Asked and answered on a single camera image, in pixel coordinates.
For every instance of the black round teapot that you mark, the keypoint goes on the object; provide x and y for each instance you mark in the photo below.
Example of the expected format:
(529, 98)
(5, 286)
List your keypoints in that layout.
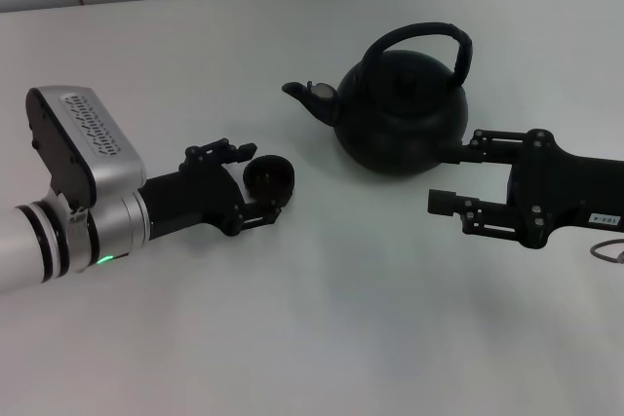
(390, 114)

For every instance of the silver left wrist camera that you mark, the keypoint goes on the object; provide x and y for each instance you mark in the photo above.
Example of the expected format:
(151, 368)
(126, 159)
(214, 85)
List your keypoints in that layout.
(97, 143)

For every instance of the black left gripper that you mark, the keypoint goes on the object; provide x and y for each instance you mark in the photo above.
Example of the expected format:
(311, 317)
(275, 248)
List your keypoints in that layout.
(195, 197)

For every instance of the small black teacup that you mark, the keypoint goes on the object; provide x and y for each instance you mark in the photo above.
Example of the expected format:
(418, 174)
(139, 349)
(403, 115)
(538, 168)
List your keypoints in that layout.
(268, 179)

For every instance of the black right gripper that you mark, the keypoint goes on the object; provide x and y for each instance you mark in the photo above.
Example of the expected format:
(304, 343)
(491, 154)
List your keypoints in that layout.
(575, 192)

